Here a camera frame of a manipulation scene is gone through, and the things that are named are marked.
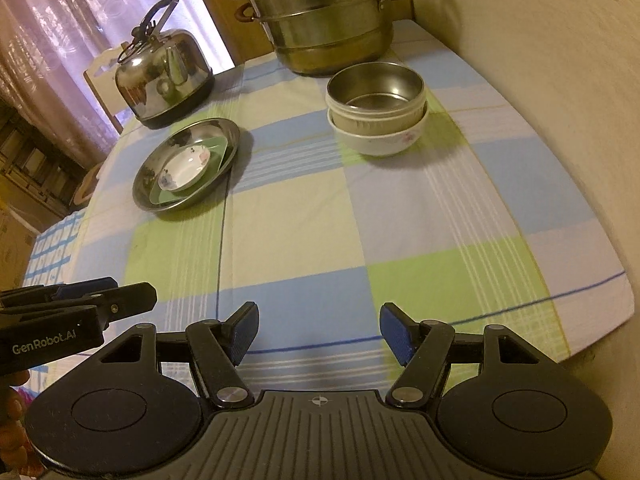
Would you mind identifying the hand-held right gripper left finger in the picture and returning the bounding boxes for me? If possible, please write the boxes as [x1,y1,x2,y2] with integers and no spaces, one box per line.
[100,301,261,407]

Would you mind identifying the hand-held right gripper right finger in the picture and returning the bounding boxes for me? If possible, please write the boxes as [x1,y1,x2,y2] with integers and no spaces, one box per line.
[380,302,541,407]

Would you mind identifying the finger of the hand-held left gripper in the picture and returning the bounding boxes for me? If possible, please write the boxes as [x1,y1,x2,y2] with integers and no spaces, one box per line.
[0,276,117,311]
[0,282,158,332]

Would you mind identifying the stainless steel plate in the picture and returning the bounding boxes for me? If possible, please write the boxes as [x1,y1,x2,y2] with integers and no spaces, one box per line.
[132,117,241,212]

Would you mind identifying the small floral saucer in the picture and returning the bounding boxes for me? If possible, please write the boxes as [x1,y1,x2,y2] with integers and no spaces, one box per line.
[158,143,212,192]

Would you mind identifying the green square plate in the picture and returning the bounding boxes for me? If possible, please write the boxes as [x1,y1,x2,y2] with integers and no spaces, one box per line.
[150,130,236,206]

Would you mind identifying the white floral bowl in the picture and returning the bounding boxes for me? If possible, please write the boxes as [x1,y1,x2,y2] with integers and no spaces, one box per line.
[327,107,430,156]

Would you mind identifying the cream round bowl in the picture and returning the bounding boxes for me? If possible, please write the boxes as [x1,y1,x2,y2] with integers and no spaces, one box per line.
[327,94,429,137]

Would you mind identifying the stainless steel bowl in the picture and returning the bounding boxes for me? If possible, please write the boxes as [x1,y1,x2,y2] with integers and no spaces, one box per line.
[326,62,426,113]

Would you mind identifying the person's left hand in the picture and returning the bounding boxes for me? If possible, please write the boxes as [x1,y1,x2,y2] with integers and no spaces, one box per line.
[0,370,30,466]

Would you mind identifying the blue checked cloth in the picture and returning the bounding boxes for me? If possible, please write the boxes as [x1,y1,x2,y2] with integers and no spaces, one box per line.
[22,209,87,376]

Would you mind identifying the cardboard box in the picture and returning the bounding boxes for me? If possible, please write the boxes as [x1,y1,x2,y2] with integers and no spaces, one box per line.
[0,202,38,283]

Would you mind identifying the checked pastel tablecloth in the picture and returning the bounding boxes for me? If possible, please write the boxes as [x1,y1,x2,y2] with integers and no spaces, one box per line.
[30,19,628,396]

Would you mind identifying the black metal rack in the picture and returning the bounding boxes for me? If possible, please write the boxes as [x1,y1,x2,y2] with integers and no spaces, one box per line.
[0,105,83,211]

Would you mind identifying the white wooden chair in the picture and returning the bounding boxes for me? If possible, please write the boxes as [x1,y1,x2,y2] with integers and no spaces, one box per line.
[82,49,127,135]

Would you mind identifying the stainless steel kettle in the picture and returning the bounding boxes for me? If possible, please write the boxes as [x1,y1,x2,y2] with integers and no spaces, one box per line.
[114,0,216,129]

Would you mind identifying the pink sheer curtain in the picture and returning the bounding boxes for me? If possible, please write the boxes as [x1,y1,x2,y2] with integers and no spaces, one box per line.
[0,0,236,173]

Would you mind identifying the stainless steel steamer pot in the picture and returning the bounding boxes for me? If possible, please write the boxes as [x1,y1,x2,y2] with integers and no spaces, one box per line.
[225,0,418,77]

